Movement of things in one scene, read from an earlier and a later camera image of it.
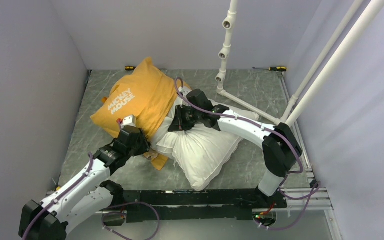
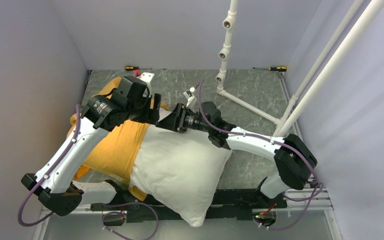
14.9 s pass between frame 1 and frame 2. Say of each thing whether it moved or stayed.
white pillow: moved
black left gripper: moved
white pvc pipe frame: stayed
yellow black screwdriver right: stayed
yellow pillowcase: moved
